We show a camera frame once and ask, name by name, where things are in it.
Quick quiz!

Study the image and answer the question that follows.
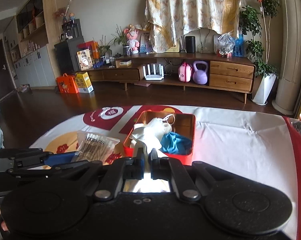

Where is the blue cloth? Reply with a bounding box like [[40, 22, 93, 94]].
[[160, 132, 193, 155]]

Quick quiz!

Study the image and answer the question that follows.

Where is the white knitted cloth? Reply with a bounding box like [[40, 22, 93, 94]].
[[129, 114, 173, 157]]

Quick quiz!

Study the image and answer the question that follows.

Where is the cotton swab bag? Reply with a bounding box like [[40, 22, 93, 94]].
[[72, 131, 122, 165]]

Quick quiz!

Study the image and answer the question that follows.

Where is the white face mask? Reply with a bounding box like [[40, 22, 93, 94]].
[[162, 113, 176, 125]]

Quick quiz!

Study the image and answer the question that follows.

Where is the red metal tin box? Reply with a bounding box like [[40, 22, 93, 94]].
[[123, 108, 195, 165]]

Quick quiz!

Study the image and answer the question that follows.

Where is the orange gift bag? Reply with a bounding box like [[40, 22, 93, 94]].
[[56, 73, 79, 94]]

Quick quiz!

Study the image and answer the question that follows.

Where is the white wifi router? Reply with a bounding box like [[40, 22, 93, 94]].
[[142, 64, 164, 81]]

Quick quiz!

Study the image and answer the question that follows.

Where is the yellow cardboard box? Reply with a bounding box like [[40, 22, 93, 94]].
[[75, 72, 94, 94]]

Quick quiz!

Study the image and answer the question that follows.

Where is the purple kettlebell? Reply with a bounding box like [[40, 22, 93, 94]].
[[192, 61, 208, 85]]

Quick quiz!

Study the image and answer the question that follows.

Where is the pink toy case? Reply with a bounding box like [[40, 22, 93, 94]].
[[178, 62, 192, 82]]

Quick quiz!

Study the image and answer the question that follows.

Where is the wooden tv cabinet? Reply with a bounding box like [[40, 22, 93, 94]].
[[86, 53, 255, 102]]

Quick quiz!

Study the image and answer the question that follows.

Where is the printed white red tablecloth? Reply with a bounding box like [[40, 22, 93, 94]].
[[33, 105, 301, 239]]

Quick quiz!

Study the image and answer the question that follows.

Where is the black small fridge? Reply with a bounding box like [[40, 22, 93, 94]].
[[53, 18, 86, 75]]

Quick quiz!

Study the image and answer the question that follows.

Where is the picture book box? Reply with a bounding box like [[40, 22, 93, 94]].
[[77, 49, 93, 71]]

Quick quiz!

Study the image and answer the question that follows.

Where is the black cylindrical speaker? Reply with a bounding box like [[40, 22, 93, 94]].
[[185, 36, 196, 54]]

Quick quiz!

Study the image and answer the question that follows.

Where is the small potted orchid plant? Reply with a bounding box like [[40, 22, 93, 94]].
[[112, 25, 131, 56]]

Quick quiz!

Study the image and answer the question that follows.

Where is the clear plastic bag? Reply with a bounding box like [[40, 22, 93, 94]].
[[216, 33, 235, 59]]

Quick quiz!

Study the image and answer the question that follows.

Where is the pink plush doll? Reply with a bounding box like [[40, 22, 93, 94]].
[[123, 24, 140, 54]]

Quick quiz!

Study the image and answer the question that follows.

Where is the blue plastic bag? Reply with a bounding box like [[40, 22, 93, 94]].
[[233, 34, 244, 57]]

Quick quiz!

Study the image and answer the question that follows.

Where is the white standing air conditioner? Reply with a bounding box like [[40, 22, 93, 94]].
[[272, 0, 301, 115]]

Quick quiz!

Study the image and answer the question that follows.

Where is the floral sheet covered tv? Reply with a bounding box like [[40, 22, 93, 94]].
[[145, 0, 246, 53]]

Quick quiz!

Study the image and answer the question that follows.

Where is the tall green potted plant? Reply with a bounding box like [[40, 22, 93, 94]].
[[239, 0, 280, 106]]

